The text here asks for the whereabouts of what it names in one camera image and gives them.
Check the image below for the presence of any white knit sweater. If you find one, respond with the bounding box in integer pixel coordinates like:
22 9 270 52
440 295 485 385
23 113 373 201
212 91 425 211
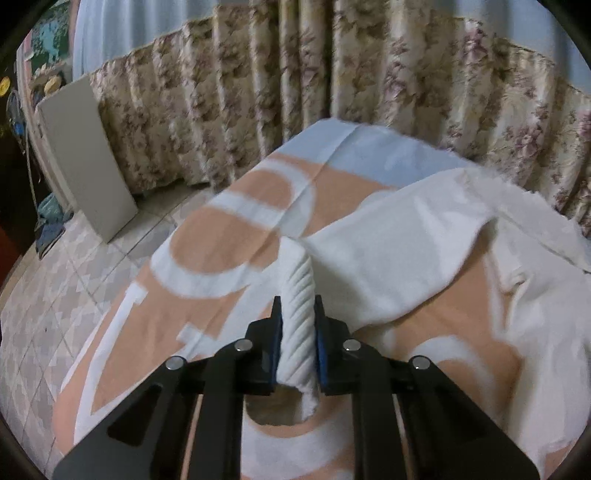
276 167 591 467

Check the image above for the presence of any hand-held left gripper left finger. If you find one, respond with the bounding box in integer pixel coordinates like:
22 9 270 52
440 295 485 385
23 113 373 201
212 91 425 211
52 296 283 480

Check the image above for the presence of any orange and white printed blanket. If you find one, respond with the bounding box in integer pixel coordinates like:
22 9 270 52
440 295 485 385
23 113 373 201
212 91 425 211
52 117 573 480

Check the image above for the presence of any white sheer curtain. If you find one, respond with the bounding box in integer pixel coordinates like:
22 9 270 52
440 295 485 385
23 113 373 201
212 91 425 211
71 0 559 84

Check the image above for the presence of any white board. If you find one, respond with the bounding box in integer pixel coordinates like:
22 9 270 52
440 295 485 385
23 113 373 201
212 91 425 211
37 76 139 244

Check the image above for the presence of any blue cloth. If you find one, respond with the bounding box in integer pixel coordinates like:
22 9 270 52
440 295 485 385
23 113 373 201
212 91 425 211
36 193 75 254

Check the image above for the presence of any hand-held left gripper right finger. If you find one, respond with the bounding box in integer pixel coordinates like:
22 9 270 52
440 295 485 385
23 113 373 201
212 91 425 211
314 295 541 480

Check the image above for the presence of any floral curtain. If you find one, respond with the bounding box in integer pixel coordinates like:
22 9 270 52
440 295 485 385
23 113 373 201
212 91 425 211
88 0 591 232

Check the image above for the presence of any colourful wall hanging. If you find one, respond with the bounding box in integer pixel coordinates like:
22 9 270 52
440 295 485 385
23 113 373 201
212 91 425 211
28 10 77 63

